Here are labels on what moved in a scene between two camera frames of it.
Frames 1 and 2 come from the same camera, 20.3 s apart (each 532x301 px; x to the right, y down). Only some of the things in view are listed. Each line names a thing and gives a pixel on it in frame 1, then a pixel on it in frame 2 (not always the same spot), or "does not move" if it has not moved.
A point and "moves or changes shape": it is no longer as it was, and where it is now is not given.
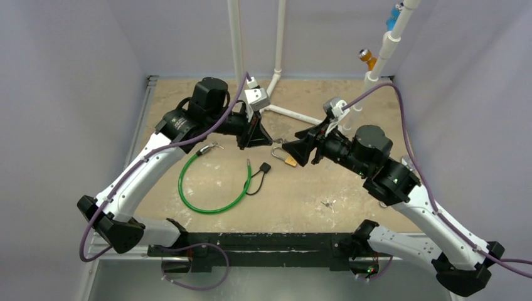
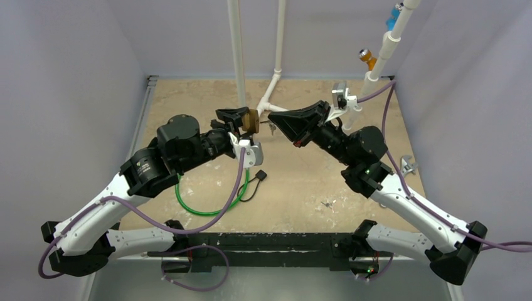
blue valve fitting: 391,21 does not move
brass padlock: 289,160 moves or changes shape
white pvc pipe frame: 393,36 does not move
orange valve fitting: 365,54 does not move
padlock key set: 280,140 to 271,125
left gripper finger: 253,135 to 234,115
